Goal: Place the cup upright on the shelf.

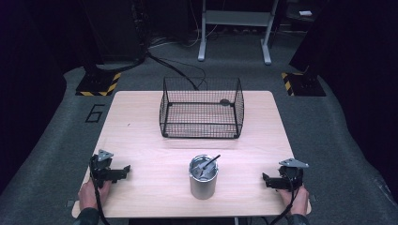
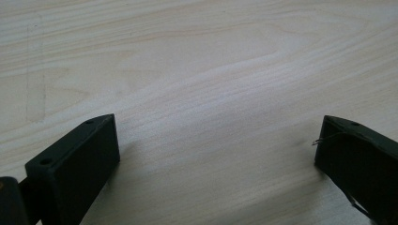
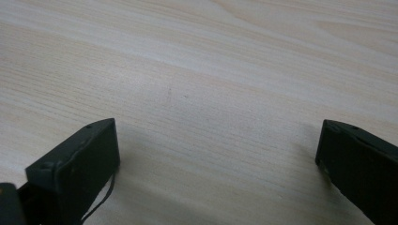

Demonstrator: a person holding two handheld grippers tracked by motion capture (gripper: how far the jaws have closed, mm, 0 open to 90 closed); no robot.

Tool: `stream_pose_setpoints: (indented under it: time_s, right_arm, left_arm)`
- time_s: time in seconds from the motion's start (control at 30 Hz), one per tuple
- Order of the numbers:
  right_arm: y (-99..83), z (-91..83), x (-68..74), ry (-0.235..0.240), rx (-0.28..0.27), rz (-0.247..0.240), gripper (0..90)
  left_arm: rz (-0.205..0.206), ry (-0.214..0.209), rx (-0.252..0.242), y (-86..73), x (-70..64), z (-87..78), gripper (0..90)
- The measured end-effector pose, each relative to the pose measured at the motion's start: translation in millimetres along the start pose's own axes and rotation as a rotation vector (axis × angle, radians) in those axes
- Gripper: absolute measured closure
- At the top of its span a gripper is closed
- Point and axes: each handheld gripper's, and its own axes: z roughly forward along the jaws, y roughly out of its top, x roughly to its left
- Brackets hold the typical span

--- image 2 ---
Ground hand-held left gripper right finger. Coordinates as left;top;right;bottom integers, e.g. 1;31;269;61
312;114;398;225

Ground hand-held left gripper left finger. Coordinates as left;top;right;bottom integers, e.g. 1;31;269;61
24;113;121;225

